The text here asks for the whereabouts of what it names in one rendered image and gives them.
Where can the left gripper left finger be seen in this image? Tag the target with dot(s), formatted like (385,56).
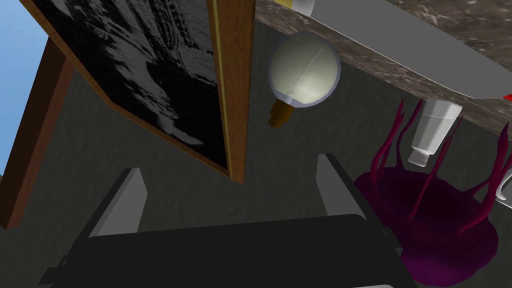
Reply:
(126,204)

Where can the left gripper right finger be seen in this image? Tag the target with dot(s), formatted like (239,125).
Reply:
(338,192)

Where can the purple spiky plant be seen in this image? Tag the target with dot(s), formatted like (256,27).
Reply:
(432,228)

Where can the white tube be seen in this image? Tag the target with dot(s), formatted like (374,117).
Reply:
(434,128)

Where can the white globe lamp brass base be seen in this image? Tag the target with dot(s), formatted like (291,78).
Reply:
(304,72)

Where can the wood framed dark picture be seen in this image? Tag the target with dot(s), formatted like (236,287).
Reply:
(140,60)

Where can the grey sink basin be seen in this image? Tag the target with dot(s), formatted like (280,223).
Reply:
(400,44)

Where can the white curved object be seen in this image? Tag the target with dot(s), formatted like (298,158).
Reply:
(500,192)

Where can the brown framed window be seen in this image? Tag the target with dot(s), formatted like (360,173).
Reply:
(16,80)

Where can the white yellow container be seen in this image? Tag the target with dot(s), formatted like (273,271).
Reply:
(300,5)

